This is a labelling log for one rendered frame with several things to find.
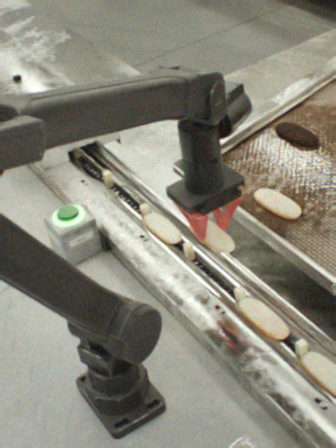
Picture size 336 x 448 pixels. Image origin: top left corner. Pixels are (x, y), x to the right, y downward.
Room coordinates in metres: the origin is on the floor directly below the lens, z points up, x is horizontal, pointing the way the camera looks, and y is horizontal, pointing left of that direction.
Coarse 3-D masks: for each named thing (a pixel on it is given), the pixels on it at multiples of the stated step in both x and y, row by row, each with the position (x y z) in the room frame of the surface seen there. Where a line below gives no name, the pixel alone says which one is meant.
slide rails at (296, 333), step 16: (96, 160) 1.26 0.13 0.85; (96, 176) 1.21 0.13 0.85; (112, 176) 1.20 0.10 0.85; (112, 192) 1.14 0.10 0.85; (128, 192) 1.14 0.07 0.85; (128, 208) 1.09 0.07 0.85; (144, 224) 1.03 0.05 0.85; (176, 224) 1.02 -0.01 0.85; (160, 240) 0.98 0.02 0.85; (192, 240) 0.97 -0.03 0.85; (176, 256) 0.93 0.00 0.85; (208, 256) 0.92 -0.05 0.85; (192, 272) 0.89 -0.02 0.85; (224, 272) 0.88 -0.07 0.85; (272, 304) 0.79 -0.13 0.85; (288, 320) 0.75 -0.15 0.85; (304, 336) 0.72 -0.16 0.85; (288, 352) 0.69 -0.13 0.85; (320, 352) 0.68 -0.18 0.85
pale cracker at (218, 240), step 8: (208, 224) 0.90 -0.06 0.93; (192, 232) 0.89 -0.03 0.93; (208, 232) 0.88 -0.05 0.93; (216, 232) 0.88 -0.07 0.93; (224, 232) 0.87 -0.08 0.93; (208, 240) 0.86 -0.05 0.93; (216, 240) 0.86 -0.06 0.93; (224, 240) 0.85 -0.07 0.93; (216, 248) 0.84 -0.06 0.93; (224, 248) 0.84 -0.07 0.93; (232, 248) 0.84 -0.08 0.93
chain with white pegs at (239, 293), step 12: (108, 180) 1.18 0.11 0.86; (120, 192) 1.15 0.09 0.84; (132, 204) 1.11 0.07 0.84; (144, 204) 1.06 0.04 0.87; (192, 252) 0.93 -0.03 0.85; (216, 276) 0.88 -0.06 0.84; (228, 288) 0.85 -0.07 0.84; (240, 288) 0.81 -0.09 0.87; (240, 300) 0.80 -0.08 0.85; (300, 348) 0.68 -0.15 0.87
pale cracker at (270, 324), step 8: (240, 304) 0.79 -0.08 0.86; (248, 304) 0.79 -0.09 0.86; (256, 304) 0.78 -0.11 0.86; (248, 312) 0.77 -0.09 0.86; (256, 312) 0.77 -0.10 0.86; (264, 312) 0.77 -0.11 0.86; (272, 312) 0.76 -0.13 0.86; (256, 320) 0.75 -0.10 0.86; (264, 320) 0.75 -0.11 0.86; (272, 320) 0.75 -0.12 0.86; (280, 320) 0.75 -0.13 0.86; (264, 328) 0.74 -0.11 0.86; (272, 328) 0.73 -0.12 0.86; (280, 328) 0.73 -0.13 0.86; (288, 328) 0.73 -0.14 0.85; (272, 336) 0.72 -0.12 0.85; (280, 336) 0.72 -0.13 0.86
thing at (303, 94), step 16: (320, 80) 1.26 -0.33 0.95; (304, 96) 1.23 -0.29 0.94; (272, 112) 1.20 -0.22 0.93; (288, 112) 1.20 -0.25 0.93; (256, 128) 1.18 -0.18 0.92; (224, 144) 1.15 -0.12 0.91; (288, 160) 1.07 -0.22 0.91; (304, 160) 1.05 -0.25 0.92; (304, 176) 1.02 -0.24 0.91; (304, 192) 0.98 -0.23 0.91; (240, 208) 0.98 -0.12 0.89; (320, 208) 0.93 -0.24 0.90; (256, 224) 0.92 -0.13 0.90; (288, 224) 0.91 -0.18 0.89; (272, 240) 0.89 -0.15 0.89; (304, 256) 0.84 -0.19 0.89; (320, 272) 0.79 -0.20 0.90
